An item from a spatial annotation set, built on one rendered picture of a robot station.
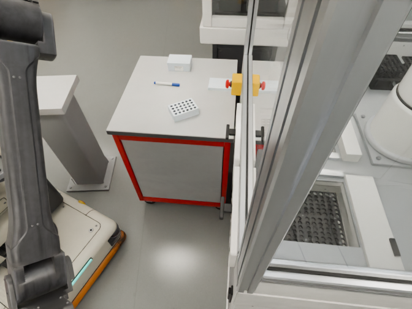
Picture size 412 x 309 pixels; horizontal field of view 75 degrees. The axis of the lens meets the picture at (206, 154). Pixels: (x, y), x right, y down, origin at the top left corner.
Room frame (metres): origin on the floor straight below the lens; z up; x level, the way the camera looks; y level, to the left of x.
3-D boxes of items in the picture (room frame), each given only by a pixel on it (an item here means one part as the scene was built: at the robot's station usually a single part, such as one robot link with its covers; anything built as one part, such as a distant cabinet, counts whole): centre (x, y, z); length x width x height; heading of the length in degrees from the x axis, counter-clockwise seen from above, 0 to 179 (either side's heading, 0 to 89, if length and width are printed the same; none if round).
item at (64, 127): (1.15, 0.85, 0.38); 0.30 x 0.30 x 0.76; 1
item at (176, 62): (1.34, 0.13, 0.79); 0.13 x 0.09 x 0.05; 84
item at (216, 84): (1.16, -0.09, 0.77); 0.13 x 0.09 x 0.02; 82
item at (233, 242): (0.37, -0.08, 0.87); 0.29 x 0.02 x 0.11; 173
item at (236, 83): (1.02, -0.15, 0.88); 0.07 x 0.05 x 0.07; 173
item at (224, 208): (0.38, -0.06, 0.91); 0.07 x 0.04 x 0.01; 173
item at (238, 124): (0.69, -0.12, 0.87); 0.29 x 0.02 x 0.11; 173
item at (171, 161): (1.13, 0.13, 0.38); 0.62 x 0.58 x 0.76; 173
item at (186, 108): (0.96, 0.10, 0.78); 0.12 x 0.08 x 0.04; 114
